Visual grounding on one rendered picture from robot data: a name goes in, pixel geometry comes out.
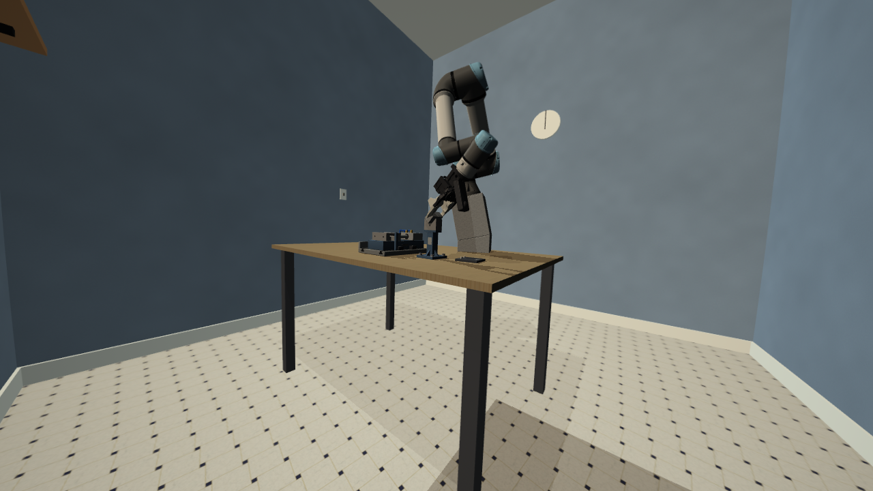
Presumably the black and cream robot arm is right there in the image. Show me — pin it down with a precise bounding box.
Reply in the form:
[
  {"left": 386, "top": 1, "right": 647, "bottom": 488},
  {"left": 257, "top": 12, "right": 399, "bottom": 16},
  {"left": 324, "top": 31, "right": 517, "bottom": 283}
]
[{"left": 432, "top": 62, "right": 500, "bottom": 212}]

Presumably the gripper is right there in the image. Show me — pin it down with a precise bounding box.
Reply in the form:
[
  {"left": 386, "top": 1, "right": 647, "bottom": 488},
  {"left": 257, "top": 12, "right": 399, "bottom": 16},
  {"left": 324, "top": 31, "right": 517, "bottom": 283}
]
[{"left": 426, "top": 164, "right": 471, "bottom": 218}]

